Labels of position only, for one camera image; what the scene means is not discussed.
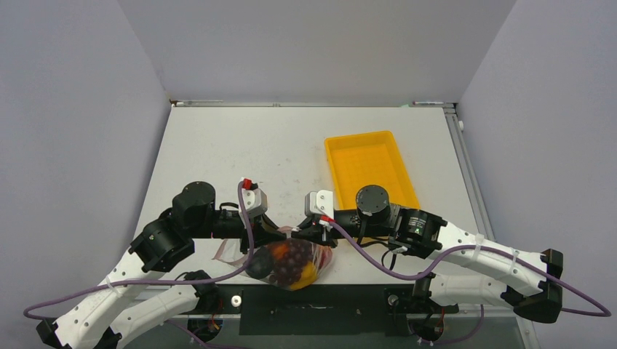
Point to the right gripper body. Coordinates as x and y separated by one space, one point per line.
350 220

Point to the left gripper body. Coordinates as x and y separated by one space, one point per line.
226 226

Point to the red toy tomato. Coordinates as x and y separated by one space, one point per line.
323 257

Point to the purple toy eggplant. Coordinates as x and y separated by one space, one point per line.
261 264

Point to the clear zip top bag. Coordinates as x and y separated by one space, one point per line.
230 254

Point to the yellow toy bell pepper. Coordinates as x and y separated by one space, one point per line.
308 276

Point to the dark red toy grapes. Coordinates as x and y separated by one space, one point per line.
288 271

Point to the yellow plastic tray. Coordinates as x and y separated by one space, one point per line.
371 158

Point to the orange toy pumpkin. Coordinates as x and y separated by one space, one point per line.
279 250

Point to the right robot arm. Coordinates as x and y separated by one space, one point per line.
525 282

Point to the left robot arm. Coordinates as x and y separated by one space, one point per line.
134 297

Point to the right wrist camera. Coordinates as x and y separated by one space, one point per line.
319 203

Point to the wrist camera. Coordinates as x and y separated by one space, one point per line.
319 203
254 199

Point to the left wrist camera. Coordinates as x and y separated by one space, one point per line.
254 199

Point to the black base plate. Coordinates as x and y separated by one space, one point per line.
321 309

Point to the aluminium frame rail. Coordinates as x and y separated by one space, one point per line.
283 146

